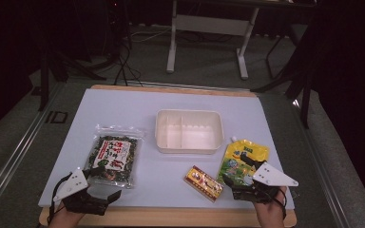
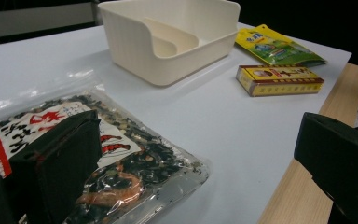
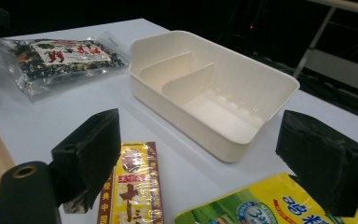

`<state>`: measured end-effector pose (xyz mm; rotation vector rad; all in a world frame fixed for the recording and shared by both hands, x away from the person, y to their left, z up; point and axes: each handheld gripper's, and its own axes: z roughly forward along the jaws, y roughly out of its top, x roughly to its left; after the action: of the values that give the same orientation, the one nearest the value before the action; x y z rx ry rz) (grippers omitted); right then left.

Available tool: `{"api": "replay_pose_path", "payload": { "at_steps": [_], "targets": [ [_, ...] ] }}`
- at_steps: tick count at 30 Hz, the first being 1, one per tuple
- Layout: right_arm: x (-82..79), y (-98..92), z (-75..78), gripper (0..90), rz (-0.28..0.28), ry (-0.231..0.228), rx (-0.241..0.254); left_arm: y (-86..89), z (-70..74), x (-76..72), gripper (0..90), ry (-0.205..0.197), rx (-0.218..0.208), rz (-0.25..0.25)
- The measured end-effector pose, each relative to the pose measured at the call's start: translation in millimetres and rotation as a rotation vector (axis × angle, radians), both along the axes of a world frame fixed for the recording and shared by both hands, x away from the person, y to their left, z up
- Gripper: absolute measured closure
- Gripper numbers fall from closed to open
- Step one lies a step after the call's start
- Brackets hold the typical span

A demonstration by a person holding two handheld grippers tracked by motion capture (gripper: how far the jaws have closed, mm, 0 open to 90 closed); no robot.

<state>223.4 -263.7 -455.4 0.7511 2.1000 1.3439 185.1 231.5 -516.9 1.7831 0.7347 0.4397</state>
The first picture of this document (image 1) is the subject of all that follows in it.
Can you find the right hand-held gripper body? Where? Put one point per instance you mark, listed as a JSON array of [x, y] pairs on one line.
[[272, 177]]

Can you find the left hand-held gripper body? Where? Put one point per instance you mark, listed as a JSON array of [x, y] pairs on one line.
[[85, 202]]

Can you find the yellow spouted drink pouch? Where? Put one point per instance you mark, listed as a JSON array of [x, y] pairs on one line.
[[239, 152]]

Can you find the clear seaweed snack bag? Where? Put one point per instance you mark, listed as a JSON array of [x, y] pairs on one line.
[[115, 155]]

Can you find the white plastic container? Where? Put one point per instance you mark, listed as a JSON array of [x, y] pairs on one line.
[[188, 133]]

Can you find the person's left hand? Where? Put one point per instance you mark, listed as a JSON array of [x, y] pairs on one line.
[[65, 220]]

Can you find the person's right hand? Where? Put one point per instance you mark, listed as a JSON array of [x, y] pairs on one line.
[[271, 213]]

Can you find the yellow red snack packet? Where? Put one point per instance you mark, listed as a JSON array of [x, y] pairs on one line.
[[204, 183]]

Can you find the wooden table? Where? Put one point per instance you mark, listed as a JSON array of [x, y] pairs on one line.
[[171, 218]]

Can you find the white table mat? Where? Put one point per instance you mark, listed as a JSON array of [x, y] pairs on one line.
[[123, 107]]

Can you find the black metal stand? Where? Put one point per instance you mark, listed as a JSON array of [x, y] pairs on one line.
[[44, 82], [304, 95]]

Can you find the metal floor rail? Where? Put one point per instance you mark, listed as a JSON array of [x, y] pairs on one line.
[[323, 171], [12, 158]]

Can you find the white desk frame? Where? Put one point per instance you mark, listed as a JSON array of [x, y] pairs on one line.
[[210, 25]]

